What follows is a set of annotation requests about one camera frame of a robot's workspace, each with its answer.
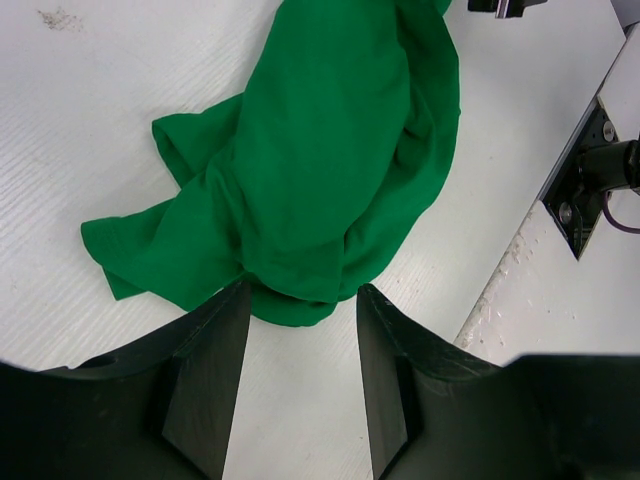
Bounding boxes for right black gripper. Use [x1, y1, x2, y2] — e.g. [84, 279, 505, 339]
[467, 0, 547, 19]

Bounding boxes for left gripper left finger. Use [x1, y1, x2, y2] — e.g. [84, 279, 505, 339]
[1, 283, 251, 479]

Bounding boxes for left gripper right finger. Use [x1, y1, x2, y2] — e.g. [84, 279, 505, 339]
[357, 284, 639, 479]

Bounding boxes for green t shirt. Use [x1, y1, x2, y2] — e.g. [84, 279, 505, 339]
[81, 1, 460, 327]

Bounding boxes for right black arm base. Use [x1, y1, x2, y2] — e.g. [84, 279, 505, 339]
[541, 99, 639, 258]

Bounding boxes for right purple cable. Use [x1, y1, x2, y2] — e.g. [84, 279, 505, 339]
[599, 192, 640, 234]

